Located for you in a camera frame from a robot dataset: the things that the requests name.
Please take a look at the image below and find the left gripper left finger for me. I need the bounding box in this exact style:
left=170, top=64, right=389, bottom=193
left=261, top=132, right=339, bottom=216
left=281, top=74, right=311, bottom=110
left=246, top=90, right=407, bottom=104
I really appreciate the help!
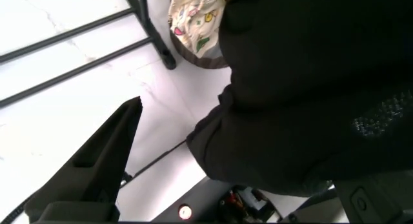
left=23, top=96, right=144, bottom=223

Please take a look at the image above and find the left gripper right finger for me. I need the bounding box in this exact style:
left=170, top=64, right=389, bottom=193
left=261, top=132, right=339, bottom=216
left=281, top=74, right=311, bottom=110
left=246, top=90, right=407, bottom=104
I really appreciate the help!
left=334, top=170, right=413, bottom=223

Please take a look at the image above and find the black garment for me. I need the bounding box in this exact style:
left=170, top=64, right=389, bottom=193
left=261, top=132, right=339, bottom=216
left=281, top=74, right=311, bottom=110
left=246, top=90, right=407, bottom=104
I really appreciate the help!
left=185, top=0, right=413, bottom=198

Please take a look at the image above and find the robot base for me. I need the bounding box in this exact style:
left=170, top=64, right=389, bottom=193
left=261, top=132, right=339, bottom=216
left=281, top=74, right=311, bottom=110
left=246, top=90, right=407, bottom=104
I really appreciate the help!
left=151, top=175, right=351, bottom=223

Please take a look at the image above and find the black clothes rack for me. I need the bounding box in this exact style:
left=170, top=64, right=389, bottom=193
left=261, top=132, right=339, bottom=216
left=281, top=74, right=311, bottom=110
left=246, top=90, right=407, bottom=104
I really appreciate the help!
left=0, top=0, right=178, bottom=109

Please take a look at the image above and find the cream printed garment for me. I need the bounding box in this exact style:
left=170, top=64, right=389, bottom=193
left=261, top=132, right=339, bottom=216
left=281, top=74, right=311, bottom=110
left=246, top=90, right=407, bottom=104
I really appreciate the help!
left=167, top=0, right=232, bottom=59

